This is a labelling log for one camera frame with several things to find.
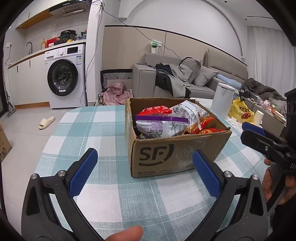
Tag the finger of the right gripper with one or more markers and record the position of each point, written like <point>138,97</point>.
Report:
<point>259,143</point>
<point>251,132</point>

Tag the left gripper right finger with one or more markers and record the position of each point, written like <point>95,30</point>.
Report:
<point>239,211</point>

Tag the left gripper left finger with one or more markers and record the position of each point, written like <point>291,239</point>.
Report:
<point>49,210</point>

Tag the silver grey snack bag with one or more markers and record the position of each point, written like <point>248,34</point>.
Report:
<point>189,110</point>

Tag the person's left hand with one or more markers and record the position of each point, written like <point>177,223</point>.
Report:
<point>134,233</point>

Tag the white paper cup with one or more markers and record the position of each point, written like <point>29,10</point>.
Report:
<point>258,117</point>

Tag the yellow plastic bag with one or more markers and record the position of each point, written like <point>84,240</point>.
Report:
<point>240,111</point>

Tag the white cylindrical bin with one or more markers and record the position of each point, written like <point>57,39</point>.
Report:
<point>222,100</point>

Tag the white noodle snack bag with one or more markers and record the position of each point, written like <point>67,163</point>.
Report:
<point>198,126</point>

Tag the marble coffee table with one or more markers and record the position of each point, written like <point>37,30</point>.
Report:
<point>269,121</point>

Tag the grey cushion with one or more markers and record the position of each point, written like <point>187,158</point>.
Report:
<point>204,76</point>

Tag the teal plaid tablecloth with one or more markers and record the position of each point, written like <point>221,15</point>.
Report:
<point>167,207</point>

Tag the small cardboard box on floor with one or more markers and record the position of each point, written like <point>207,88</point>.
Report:
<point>5,145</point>

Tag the brown SF cardboard box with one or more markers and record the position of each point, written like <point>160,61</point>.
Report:
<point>161,156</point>

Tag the pile of dark clothes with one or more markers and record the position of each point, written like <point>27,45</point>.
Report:
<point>174,79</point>

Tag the red crinkled snack bag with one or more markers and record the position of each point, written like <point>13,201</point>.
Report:
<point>160,110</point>

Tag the beige slipper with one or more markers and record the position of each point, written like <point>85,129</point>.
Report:
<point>44,123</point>

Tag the grey sofa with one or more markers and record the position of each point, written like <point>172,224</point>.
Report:
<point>230,71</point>

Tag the purple silver snack bag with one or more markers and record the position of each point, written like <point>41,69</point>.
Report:
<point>160,126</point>

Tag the white kitchen cabinet counter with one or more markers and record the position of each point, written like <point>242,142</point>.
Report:
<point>28,81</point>

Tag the black white patterned chair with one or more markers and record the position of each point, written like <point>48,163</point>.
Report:
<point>112,76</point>

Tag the pink cloth pile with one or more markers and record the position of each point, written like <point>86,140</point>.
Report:
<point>116,94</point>

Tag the white washing machine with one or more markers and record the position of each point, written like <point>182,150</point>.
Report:
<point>65,73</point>

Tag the black rice cooker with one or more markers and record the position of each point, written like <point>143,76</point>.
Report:
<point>67,35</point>

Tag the range hood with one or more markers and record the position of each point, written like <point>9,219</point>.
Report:
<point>68,8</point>

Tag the wall power strip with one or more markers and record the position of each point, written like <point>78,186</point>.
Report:
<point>155,46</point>

